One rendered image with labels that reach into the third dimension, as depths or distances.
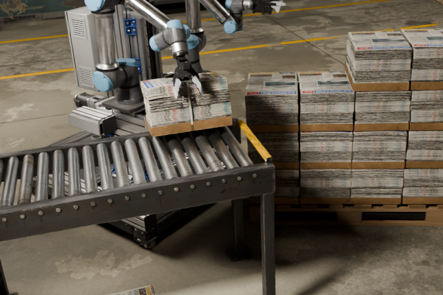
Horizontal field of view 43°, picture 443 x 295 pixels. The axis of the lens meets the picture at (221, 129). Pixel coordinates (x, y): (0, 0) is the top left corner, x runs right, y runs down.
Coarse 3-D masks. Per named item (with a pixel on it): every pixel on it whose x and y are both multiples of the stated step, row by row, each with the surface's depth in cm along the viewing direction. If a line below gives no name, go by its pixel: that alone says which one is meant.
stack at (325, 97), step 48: (288, 96) 298; (336, 96) 297; (384, 96) 295; (432, 96) 292; (288, 144) 310; (336, 144) 308; (384, 144) 305; (432, 144) 304; (288, 192) 323; (336, 192) 320; (384, 192) 318; (432, 192) 315
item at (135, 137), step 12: (144, 132) 268; (204, 132) 272; (240, 132) 277; (72, 144) 260; (84, 144) 259; (96, 144) 260; (108, 144) 262; (180, 144) 271; (0, 156) 252; (12, 156) 252; (36, 156) 255; (96, 156) 262; (156, 156) 270; (36, 168) 257
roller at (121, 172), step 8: (112, 144) 259; (120, 144) 260; (112, 152) 253; (120, 152) 251; (120, 160) 243; (120, 168) 236; (120, 176) 229; (128, 176) 231; (120, 184) 224; (128, 184) 223
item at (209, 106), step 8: (208, 72) 281; (200, 80) 255; (208, 80) 254; (216, 80) 255; (224, 80) 256; (208, 88) 255; (216, 88) 256; (224, 88) 257; (200, 96) 255; (208, 96) 256; (216, 96) 256; (224, 96) 257; (200, 104) 255; (208, 104) 256; (216, 104) 258; (224, 104) 259; (200, 112) 256; (208, 112) 257; (216, 112) 258; (224, 112) 260; (200, 120) 257; (208, 128) 260
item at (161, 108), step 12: (144, 84) 261; (156, 84) 257; (168, 84) 252; (144, 96) 268; (156, 96) 251; (168, 96) 251; (180, 96) 253; (156, 108) 251; (168, 108) 253; (180, 108) 254; (156, 120) 253; (168, 120) 254; (180, 120) 255
